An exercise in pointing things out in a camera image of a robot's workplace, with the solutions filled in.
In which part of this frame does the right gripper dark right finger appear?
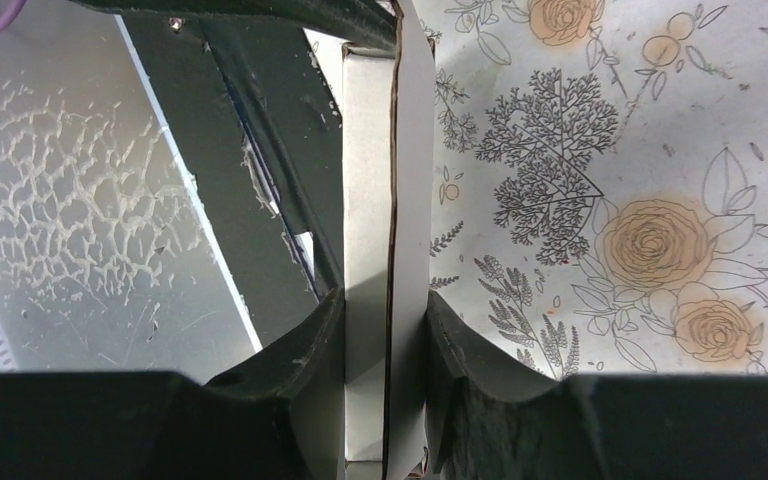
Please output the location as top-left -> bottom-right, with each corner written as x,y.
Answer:
425,293 -> 768,479

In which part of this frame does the floral patterned table cloth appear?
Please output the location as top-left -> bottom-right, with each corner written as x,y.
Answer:
416,1 -> 768,380

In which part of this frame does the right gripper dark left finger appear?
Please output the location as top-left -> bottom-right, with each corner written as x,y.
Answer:
0,288 -> 345,479

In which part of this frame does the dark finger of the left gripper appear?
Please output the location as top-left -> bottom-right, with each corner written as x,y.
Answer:
74,0 -> 399,56

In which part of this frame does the white cardboard paper box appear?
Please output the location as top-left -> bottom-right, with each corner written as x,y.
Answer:
338,1 -> 436,479

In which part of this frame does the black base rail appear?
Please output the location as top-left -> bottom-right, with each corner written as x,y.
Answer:
122,20 -> 343,350

